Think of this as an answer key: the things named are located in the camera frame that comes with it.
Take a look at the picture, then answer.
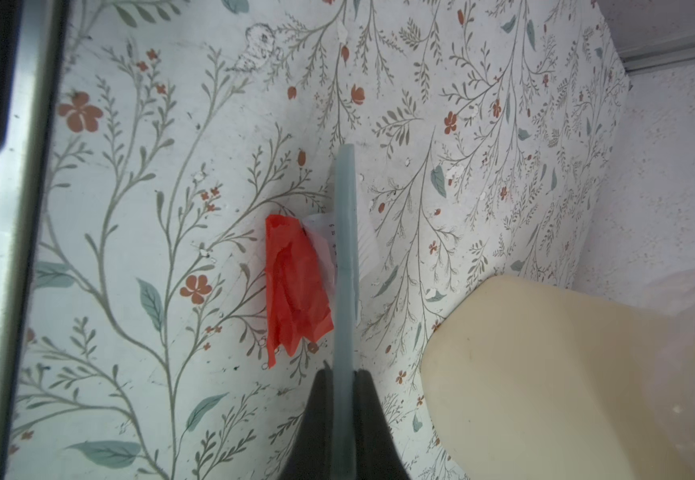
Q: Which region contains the white bristle hand brush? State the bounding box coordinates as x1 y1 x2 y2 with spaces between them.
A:
304 144 379 479

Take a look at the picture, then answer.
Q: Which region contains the red paper scrap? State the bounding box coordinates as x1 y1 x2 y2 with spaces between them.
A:
265 214 333 368

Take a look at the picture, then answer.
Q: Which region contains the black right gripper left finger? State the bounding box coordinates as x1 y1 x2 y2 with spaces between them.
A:
278 367 332 480

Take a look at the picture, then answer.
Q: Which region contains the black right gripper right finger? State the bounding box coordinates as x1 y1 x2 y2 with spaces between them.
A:
353 370 411 480

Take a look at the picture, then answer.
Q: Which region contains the cream trash bin with liner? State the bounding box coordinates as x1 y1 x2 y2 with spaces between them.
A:
421 270 695 479

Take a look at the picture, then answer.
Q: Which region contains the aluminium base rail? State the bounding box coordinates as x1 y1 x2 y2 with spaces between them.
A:
0 1 68 478

